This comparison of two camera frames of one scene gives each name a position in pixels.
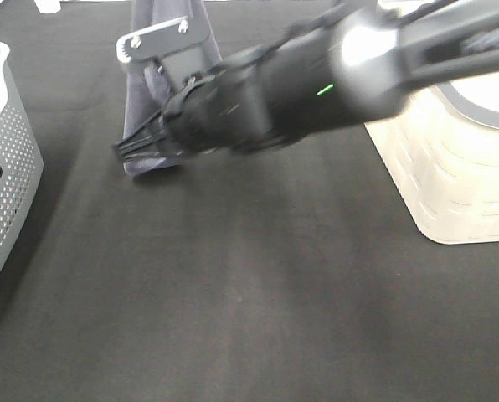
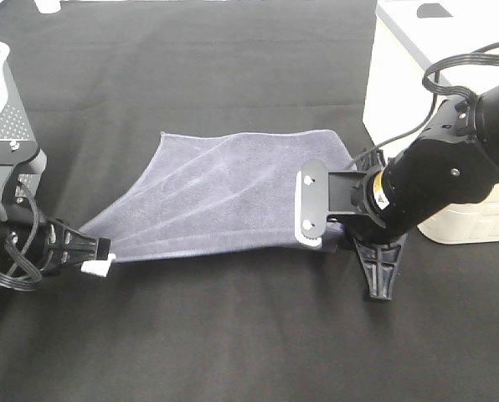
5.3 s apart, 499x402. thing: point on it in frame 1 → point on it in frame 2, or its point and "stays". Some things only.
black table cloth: [291, 272] stays
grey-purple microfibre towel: [151, 87] → [208, 193]
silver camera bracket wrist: [178, 34] → [311, 203]
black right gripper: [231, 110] → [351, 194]
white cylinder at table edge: [48, 6] stays
